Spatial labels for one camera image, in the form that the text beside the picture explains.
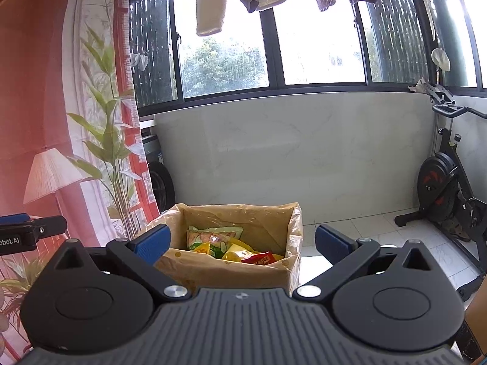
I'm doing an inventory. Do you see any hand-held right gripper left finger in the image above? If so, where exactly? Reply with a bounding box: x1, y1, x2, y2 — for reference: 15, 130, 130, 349
49, 224, 191, 301

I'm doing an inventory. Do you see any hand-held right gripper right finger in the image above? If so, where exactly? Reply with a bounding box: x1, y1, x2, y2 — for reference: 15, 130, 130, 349
293, 224, 438, 300

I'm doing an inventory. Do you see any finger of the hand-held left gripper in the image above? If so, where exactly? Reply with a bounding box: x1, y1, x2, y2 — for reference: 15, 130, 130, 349
0, 213, 31, 227
28, 215, 68, 243

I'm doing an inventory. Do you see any green and orange snack bag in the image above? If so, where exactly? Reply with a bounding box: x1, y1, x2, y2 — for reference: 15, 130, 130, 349
186, 226, 244, 260

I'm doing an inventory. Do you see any taped cardboard box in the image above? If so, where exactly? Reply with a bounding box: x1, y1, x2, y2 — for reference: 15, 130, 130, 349
138, 202, 304, 294

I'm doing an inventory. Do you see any black wheel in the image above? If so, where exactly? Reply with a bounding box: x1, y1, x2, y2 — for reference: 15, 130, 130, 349
148, 161, 176, 214

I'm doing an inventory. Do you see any black exercise bike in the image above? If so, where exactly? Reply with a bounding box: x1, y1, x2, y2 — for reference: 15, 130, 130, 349
394, 83, 487, 302

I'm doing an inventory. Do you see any brown cardboard piece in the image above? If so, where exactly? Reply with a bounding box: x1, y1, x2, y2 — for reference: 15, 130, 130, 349
463, 284, 487, 351

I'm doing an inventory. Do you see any black framed window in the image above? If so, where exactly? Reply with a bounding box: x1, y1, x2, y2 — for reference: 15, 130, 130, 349
128, 0, 487, 118

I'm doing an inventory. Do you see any white cloth on bike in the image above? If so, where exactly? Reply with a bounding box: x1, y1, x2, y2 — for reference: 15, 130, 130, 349
431, 48, 451, 72

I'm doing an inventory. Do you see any cream hanging towel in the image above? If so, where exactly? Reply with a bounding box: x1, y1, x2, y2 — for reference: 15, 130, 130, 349
195, 0, 229, 37

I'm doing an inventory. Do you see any white hanging cloth strip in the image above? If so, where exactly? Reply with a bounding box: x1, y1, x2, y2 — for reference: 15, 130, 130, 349
401, 0, 435, 43

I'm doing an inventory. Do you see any crumpled cloth on handlebar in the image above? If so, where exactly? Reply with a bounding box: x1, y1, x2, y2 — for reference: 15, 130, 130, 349
408, 78, 439, 94

